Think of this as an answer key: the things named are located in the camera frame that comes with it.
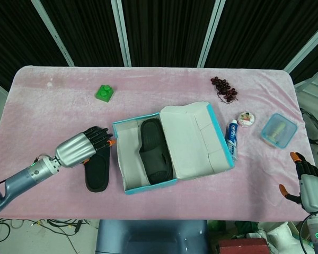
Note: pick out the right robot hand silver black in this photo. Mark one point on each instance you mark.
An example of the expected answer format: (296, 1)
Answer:
(314, 190)

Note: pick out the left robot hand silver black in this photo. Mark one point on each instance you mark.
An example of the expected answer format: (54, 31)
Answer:
(74, 149)

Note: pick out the black rubber slipper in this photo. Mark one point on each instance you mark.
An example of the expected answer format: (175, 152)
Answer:
(155, 158)
(98, 174)

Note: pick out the teal cardboard shoe box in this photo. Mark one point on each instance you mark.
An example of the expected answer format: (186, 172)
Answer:
(185, 140)

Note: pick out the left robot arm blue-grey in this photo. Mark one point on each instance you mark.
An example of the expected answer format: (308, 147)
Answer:
(18, 180)

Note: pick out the red rectangular block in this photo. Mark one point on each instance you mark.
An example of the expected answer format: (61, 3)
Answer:
(242, 246)

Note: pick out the pink plush tablecloth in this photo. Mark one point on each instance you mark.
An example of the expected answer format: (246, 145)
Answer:
(55, 105)

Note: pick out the white foam block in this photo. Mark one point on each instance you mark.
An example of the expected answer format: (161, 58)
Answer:
(278, 232)

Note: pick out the blue clear plastic container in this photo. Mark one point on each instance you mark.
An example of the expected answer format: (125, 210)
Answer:
(289, 137)

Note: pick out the green toy building block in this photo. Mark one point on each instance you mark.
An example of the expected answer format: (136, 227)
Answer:
(105, 93)

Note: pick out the beige item inside container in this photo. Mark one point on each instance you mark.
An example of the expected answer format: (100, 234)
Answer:
(275, 131)

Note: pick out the blue white toothpaste tube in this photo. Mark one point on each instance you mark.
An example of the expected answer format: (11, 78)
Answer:
(232, 137)

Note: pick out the pink toy cake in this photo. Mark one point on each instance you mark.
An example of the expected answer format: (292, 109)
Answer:
(246, 119)

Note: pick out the blue-grey robot torso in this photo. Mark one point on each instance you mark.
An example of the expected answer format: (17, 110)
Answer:
(151, 238)

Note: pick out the black curtain panel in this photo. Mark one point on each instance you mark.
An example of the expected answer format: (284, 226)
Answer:
(13, 34)
(87, 31)
(167, 31)
(262, 31)

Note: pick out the dark red grape bunch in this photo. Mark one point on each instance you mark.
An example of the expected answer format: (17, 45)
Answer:
(225, 88)

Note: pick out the grey metal screen post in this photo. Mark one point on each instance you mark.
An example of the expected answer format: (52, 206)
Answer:
(306, 49)
(210, 34)
(311, 80)
(54, 34)

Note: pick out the grey double screen post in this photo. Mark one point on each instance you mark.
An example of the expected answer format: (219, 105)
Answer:
(122, 34)

